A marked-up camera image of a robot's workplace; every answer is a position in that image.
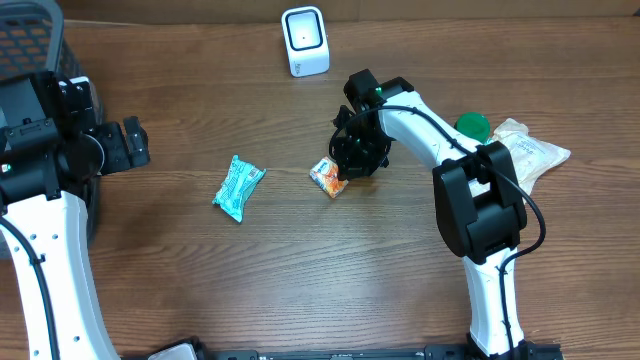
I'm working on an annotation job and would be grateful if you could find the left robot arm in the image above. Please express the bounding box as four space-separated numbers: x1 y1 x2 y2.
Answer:
1 71 150 359

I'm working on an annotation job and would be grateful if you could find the white barcode scanner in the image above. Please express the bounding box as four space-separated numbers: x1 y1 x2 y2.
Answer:
281 6 330 78

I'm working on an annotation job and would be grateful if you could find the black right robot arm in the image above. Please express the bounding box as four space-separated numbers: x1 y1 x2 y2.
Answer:
329 69 527 359

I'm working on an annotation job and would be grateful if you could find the orange snack packet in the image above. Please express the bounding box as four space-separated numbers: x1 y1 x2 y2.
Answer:
309 156 348 198

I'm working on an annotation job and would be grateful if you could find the white pouch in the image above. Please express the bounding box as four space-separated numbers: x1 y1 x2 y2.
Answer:
491 118 571 195

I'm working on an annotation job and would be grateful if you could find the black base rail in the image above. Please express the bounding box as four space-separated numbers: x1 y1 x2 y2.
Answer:
207 342 564 360

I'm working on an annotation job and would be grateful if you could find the teal snack packet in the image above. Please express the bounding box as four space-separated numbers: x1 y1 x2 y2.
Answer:
212 155 267 223

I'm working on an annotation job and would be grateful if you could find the green round lid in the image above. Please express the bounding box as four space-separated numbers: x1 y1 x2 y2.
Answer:
454 112 491 144

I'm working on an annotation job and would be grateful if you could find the grey plastic mesh basket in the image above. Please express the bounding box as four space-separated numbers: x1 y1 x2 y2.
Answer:
0 0 106 261

